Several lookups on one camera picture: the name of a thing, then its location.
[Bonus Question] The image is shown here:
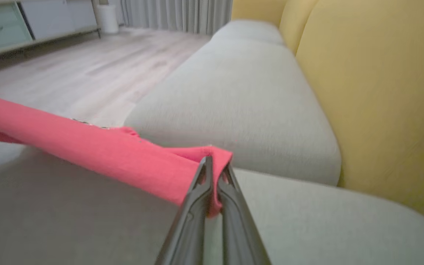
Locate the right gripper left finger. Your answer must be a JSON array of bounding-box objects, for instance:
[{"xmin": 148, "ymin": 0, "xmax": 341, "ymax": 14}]
[{"xmin": 155, "ymin": 156, "xmax": 213, "ymax": 265}]

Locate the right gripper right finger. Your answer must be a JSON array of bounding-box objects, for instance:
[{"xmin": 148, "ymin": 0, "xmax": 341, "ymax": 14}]
[{"xmin": 218, "ymin": 164, "xmax": 271, "ymax": 265}]

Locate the red sports garment white trim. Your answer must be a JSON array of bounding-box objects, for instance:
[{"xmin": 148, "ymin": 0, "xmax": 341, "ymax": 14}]
[{"xmin": 0, "ymin": 90, "xmax": 233, "ymax": 218}]

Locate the grey sofa seat cushion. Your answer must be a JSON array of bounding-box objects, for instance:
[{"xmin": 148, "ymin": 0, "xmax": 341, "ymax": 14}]
[
  {"xmin": 212, "ymin": 20, "xmax": 286, "ymax": 46},
  {"xmin": 124, "ymin": 37, "xmax": 341, "ymax": 186}
]

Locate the yellow sofa backrest cushion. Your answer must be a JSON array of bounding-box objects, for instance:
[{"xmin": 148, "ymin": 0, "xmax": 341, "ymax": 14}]
[
  {"xmin": 296, "ymin": 0, "xmax": 424, "ymax": 232},
  {"xmin": 279, "ymin": 0, "xmax": 319, "ymax": 56},
  {"xmin": 231, "ymin": 0, "xmax": 288, "ymax": 26}
]

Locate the grey pleated curtain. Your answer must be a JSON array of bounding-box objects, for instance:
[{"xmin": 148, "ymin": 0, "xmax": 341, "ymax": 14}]
[{"xmin": 120, "ymin": 0, "xmax": 233, "ymax": 35}]

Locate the white ribbed cylinder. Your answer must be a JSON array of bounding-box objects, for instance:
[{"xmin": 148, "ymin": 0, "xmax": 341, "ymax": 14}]
[{"xmin": 96, "ymin": 4, "xmax": 119, "ymax": 34}]

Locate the grey sideboard wooden frame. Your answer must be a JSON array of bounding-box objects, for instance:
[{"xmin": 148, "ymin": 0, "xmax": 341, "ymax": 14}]
[{"xmin": 0, "ymin": 0, "xmax": 100, "ymax": 61}]

